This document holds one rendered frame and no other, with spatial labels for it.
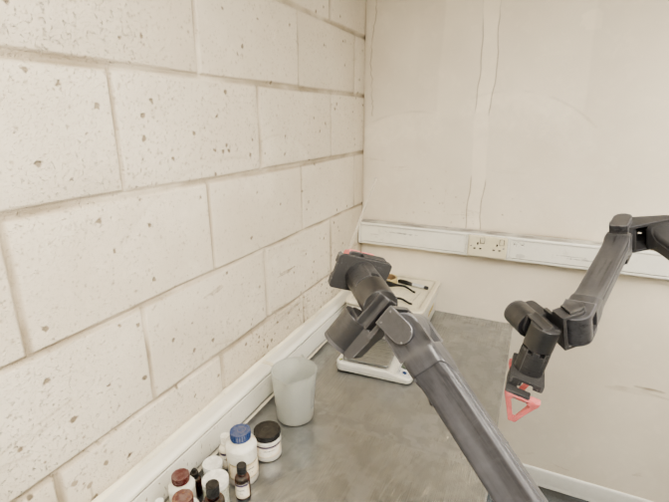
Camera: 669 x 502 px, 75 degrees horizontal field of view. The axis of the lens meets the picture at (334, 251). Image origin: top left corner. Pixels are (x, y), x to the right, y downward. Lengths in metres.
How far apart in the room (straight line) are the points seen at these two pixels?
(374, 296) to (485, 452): 0.26
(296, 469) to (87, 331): 0.59
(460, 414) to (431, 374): 0.06
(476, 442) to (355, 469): 0.57
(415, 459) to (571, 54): 1.39
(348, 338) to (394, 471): 0.55
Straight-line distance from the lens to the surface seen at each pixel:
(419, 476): 1.18
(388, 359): 1.51
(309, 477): 1.16
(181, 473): 1.08
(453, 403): 0.65
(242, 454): 1.10
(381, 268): 0.78
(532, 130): 1.81
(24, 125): 0.81
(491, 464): 0.66
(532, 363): 0.98
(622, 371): 2.07
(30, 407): 0.89
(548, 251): 1.82
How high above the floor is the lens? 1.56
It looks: 17 degrees down
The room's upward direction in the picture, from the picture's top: straight up
